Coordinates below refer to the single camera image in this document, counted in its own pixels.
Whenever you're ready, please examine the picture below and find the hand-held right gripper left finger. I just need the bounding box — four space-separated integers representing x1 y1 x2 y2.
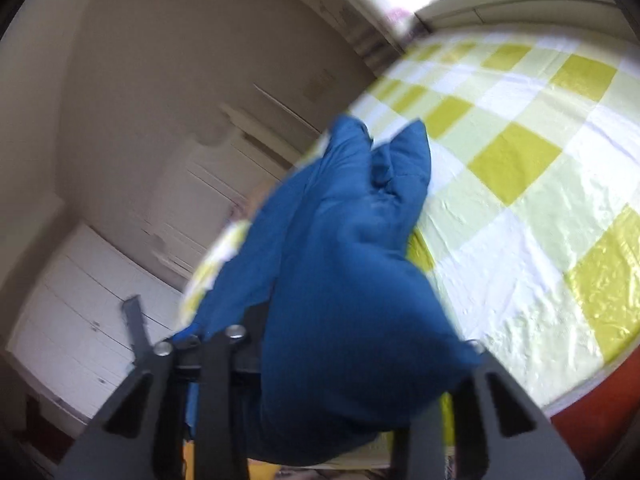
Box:
59 296 252 480

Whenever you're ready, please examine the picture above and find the white wardrobe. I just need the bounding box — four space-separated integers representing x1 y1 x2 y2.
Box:
5 222 189 426

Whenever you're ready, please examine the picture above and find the yellow checked bed sheet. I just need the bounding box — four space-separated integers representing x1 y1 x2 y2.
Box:
180 35 640 467

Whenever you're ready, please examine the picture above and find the blue puffer jacket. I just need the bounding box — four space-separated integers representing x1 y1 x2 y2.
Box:
172 115 484 468

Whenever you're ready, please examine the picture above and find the white bed headboard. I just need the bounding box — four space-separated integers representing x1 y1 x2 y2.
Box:
145 85 326 282

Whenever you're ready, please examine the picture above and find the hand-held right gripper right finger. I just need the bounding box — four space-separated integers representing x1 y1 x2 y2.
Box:
392 341 587 480

